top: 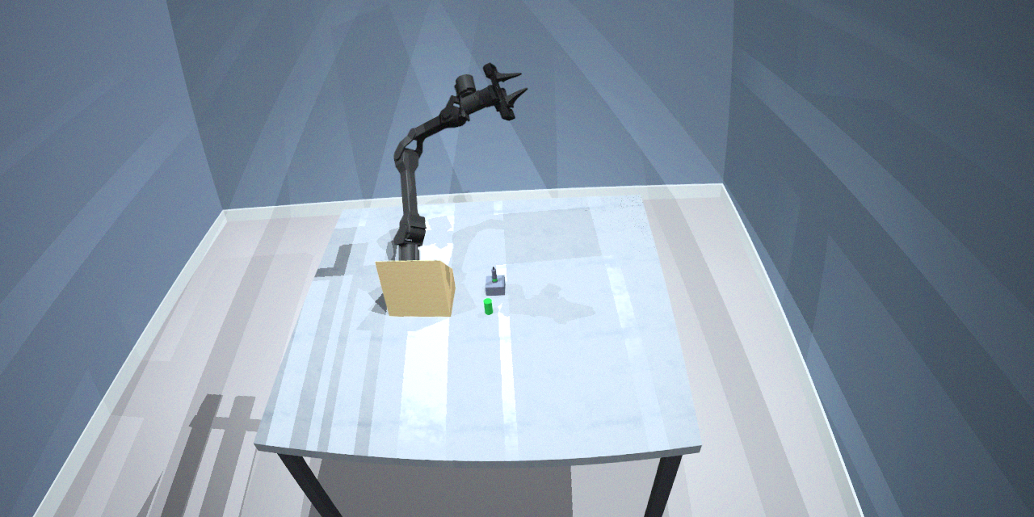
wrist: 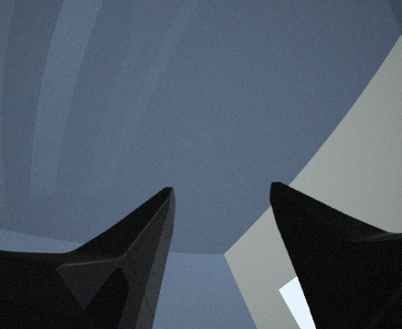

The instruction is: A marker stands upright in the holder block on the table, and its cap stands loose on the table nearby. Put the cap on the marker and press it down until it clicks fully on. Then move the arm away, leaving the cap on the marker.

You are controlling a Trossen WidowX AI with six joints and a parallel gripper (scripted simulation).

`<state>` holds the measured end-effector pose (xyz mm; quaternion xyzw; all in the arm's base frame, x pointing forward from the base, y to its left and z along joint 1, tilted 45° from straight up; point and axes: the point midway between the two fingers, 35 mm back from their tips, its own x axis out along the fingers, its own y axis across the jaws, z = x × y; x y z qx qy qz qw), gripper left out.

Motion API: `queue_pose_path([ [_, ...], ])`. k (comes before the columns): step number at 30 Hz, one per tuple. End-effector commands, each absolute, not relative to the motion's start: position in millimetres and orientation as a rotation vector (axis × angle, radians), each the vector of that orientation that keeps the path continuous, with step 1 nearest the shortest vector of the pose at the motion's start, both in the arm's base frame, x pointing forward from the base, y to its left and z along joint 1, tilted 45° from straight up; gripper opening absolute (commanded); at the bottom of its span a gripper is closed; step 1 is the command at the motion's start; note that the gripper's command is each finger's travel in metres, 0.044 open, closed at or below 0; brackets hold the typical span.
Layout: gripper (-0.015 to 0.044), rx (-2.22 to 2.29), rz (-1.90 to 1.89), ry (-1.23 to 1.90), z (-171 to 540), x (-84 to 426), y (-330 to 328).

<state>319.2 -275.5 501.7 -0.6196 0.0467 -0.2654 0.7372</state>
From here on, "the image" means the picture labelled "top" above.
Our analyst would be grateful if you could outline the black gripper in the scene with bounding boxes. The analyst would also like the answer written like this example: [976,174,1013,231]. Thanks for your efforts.
[474,62,527,121]

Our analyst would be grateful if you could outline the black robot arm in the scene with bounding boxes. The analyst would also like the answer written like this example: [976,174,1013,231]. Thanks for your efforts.
[393,74,480,261]

